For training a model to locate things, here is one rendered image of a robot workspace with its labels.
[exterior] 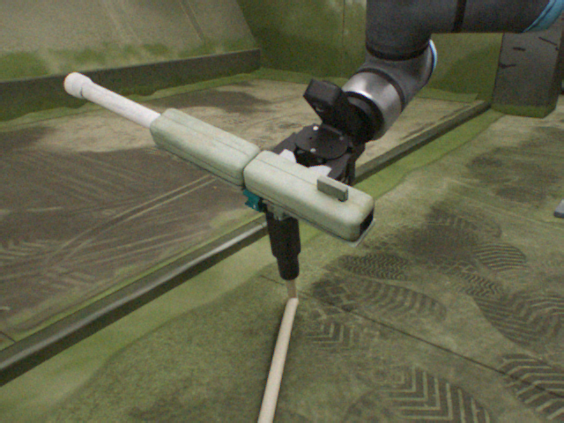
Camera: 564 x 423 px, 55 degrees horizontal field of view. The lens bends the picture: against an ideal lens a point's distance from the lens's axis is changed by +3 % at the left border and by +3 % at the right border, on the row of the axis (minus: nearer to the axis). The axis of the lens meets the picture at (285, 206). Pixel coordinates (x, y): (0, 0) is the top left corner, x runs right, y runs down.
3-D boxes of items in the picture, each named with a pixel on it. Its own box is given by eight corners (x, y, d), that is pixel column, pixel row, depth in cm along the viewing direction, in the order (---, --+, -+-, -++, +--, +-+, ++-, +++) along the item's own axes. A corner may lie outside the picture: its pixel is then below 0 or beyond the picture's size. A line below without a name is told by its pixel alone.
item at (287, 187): (372, 300, 71) (380, 184, 54) (353, 327, 69) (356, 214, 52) (129, 168, 93) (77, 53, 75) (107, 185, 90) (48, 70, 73)
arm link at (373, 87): (404, 83, 71) (342, 63, 75) (386, 104, 69) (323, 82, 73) (398, 133, 78) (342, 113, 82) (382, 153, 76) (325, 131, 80)
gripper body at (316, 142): (335, 208, 71) (378, 153, 77) (334, 163, 64) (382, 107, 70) (288, 187, 74) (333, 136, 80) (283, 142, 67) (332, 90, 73)
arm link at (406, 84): (387, 15, 81) (382, 71, 88) (344, 59, 75) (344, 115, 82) (446, 29, 77) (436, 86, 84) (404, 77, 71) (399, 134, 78)
